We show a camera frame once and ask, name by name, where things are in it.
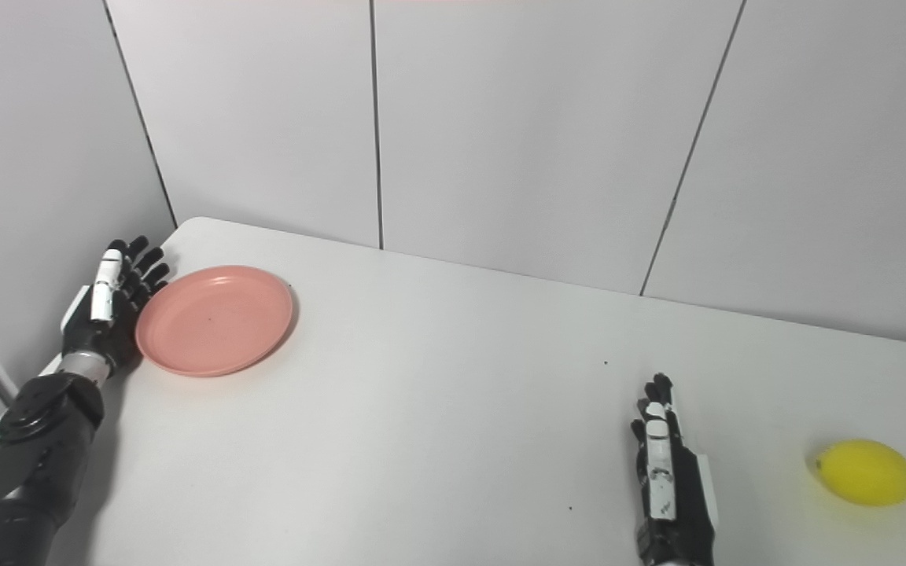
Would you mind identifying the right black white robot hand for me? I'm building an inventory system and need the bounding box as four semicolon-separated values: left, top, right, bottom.
631;373;720;566

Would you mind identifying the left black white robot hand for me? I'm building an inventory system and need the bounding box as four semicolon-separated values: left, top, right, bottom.
61;235;171;378

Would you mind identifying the pink round plate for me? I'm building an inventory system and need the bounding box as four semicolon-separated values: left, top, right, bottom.
134;265;295;378

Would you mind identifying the yellow lemon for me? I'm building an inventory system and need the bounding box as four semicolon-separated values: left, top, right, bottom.
815;439;906;507

